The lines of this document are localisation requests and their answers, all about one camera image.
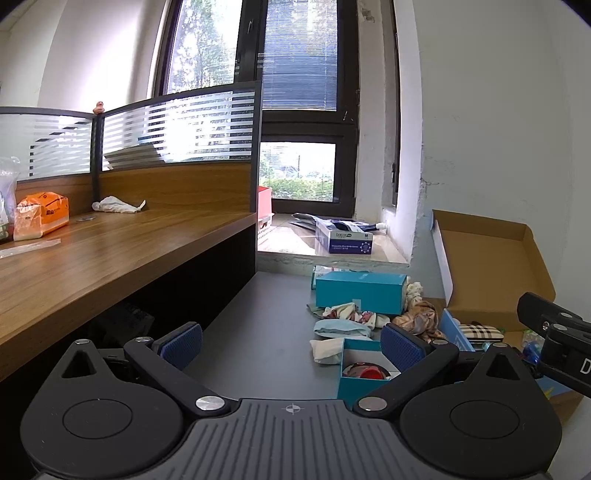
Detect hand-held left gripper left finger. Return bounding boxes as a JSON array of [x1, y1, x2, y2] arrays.
[[59, 322, 233, 419]]

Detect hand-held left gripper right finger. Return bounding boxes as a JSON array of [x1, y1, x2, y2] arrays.
[[353, 322, 537, 421]]

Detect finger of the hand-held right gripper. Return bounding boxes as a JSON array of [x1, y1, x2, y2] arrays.
[[517, 291, 584, 335]]

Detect tan patterned cloth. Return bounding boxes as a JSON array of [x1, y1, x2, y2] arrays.
[[392, 299, 447, 343]]

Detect teal box base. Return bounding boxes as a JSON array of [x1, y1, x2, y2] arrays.
[[338, 338, 417, 405]]

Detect light blue cloth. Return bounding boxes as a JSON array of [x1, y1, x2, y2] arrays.
[[313, 319, 373, 340]]

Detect teal box lid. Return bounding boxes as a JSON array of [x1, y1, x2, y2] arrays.
[[315, 271, 408, 317]]

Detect red packet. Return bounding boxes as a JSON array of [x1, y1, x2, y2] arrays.
[[344, 362, 391, 380]]

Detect plaid pouch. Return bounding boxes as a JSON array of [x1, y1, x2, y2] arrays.
[[454, 324, 505, 343]]

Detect brown cardboard box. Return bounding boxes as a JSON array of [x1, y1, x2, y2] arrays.
[[431, 209, 583, 418]]

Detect white cloth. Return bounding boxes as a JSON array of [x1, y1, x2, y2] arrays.
[[309, 338, 345, 366]]

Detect wooden desk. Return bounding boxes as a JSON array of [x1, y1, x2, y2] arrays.
[[0, 161, 258, 384]]

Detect blue white glove box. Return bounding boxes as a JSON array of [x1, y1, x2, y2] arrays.
[[315, 219, 375, 255]]

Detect blue white plastic pouch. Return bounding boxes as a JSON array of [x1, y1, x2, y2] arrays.
[[331, 220, 387, 234]]

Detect white plastic basket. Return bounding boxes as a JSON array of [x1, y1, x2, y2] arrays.
[[256, 215, 276, 246]]

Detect stone window sill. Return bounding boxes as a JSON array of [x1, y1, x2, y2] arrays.
[[256, 211, 411, 274]]

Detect crumpled white tissue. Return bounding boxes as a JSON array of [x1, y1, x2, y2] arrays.
[[91, 196, 147, 216]]

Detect grey plastic bag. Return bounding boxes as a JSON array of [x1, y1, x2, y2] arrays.
[[288, 212, 325, 230]]

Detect clear plastic wrapper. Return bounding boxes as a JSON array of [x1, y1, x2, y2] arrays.
[[0, 239, 62, 260]]

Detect orange tissue packet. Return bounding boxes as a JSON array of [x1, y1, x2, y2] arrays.
[[13, 193, 70, 242]]

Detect striped glass desk partition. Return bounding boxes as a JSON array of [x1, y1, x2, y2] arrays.
[[0, 106, 94, 185], [93, 80, 263, 214]]

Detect clear plastic bag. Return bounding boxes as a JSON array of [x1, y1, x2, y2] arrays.
[[0, 157, 22, 244]]

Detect dark framed window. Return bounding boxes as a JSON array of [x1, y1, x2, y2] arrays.
[[148, 0, 362, 219]]

